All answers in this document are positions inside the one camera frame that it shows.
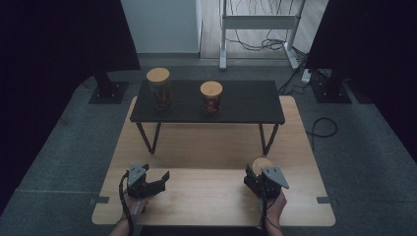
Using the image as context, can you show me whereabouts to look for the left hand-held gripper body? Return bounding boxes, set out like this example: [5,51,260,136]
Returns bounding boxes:
[126,162,155,200]

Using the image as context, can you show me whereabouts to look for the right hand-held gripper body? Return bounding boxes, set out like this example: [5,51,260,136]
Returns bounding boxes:
[243,165,291,201]

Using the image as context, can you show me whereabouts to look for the wide glass jar pale nuts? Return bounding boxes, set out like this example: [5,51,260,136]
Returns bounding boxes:
[251,156,275,176]

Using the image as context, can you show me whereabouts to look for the black shelf with metal legs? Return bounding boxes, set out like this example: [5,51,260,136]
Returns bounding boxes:
[129,79,286,156]

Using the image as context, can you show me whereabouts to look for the tall glass jar wooden lid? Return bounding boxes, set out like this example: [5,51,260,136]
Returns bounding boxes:
[146,67,174,111]

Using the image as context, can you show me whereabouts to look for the glass jar with red pieces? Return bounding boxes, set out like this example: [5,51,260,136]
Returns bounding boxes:
[200,81,224,116]

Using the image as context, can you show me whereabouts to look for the person's left hand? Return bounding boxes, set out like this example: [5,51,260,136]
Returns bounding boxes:
[126,196,150,221]

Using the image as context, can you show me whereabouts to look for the person's right hand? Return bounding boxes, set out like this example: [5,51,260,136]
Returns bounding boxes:
[264,190,289,231]

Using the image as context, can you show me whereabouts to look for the black curtain stand base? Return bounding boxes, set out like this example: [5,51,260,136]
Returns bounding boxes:
[88,70,130,105]
[309,68,353,105]

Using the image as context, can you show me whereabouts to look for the black curtain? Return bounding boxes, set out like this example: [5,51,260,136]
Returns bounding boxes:
[304,0,417,165]
[0,0,142,209]

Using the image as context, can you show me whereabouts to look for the left hand-held gripper black cable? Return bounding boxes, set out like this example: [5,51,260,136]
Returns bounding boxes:
[118,171,136,236]

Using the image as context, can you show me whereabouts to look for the hand-held gripper black cable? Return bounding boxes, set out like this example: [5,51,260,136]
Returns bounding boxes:
[118,171,136,236]
[258,186,279,232]

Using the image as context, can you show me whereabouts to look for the right hand-held gripper black cable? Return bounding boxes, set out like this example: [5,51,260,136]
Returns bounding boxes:
[258,186,279,232]

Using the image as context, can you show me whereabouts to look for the looped black floor cable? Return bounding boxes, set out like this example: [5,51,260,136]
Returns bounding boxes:
[305,116,338,151]

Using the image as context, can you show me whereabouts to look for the black power strip cable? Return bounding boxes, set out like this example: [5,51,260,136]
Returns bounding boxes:
[276,53,309,96]

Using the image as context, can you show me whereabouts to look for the tangle of black cables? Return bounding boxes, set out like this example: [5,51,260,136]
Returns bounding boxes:
[225,0,308,53]

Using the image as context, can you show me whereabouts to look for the white metal desk frame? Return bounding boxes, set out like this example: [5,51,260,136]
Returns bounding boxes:
[218,0,308,72]

